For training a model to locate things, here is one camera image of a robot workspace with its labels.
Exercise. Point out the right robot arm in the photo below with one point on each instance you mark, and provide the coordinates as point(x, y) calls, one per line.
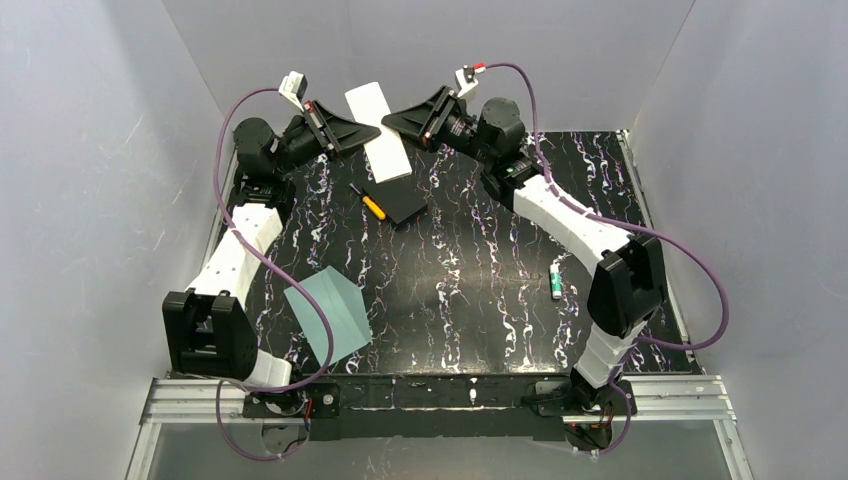
point(628, 272)

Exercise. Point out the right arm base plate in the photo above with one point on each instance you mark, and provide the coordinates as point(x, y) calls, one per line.
point(557, 398)

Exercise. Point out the light green envelope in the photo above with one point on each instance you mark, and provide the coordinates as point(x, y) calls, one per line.
point(343, 305)

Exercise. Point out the yellow handled utility knife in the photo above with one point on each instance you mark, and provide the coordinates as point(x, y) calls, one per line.
point(371, 205)

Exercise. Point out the black box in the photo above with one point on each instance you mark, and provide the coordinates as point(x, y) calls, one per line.
point(400, 199)

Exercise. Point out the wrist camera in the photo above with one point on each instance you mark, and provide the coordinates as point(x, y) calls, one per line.
point(466, 79)
point(293, 88)

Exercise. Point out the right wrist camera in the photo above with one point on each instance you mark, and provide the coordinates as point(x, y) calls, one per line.
point(466, 79)

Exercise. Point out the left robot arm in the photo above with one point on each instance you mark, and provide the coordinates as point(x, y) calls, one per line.
point(208, 332)

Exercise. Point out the green white glue stick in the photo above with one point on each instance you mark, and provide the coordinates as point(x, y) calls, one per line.
point(555, 280)

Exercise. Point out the white letter paper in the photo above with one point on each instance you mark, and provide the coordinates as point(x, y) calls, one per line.
point(386, 154)

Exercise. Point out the aluminium frame rail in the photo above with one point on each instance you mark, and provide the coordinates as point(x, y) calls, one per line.
point(667, 426)

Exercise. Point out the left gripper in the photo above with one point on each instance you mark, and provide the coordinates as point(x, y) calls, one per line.
point(320, 126)

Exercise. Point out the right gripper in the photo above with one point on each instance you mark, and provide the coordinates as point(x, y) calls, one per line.
point(436, 120)

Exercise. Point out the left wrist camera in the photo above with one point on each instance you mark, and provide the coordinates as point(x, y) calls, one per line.
point(293, 88)

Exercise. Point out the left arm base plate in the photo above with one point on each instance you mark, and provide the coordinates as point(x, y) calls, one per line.
point(291, 401)

